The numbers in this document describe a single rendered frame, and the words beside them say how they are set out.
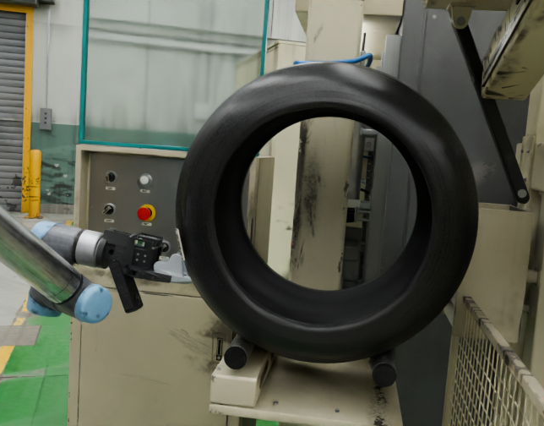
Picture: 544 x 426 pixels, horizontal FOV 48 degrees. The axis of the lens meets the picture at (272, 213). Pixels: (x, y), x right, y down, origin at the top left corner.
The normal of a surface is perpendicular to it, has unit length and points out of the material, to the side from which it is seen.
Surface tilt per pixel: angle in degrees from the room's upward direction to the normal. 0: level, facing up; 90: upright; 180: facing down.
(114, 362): 90
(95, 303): 90
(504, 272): 90
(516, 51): 162
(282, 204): 90
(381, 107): 80
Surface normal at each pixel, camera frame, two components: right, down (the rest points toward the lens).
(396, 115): -0.03, -0.05
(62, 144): 0.25, 0.12
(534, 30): -0.11, 0.97
